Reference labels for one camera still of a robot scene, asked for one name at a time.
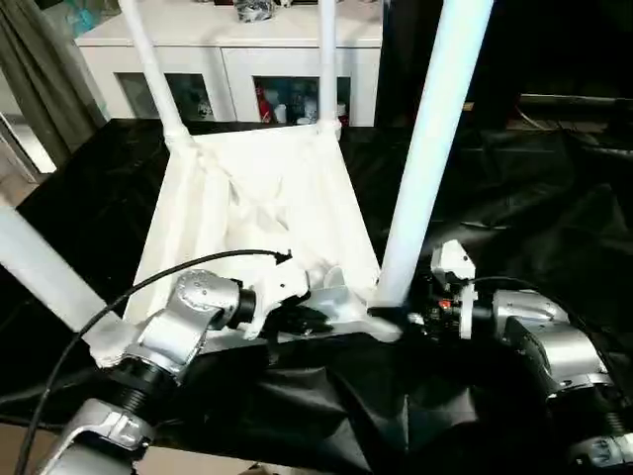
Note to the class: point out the grey curtain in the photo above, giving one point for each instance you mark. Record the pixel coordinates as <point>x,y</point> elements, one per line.
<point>44,74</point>

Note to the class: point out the white plastic table top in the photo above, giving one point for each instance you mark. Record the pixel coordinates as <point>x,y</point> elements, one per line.
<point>277,163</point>

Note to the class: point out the grey door frame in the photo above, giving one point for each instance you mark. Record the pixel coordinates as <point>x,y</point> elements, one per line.
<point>25,143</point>

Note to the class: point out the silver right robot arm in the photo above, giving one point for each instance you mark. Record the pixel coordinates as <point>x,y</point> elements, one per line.
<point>559,346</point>

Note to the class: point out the dark grey bundle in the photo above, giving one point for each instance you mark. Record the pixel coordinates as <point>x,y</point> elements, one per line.
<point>254,10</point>

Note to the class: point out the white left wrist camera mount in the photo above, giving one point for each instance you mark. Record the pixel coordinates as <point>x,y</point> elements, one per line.
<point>282,284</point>

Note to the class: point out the dark robot body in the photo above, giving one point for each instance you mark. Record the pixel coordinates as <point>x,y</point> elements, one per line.
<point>259,470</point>

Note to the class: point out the black mat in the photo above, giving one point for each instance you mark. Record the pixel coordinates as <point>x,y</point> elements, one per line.
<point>519,208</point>

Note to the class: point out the white glass-door cabinet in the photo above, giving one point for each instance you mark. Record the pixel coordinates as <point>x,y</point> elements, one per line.
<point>247,59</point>

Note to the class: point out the black cabinet gold label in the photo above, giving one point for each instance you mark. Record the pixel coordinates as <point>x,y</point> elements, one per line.
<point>403,59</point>

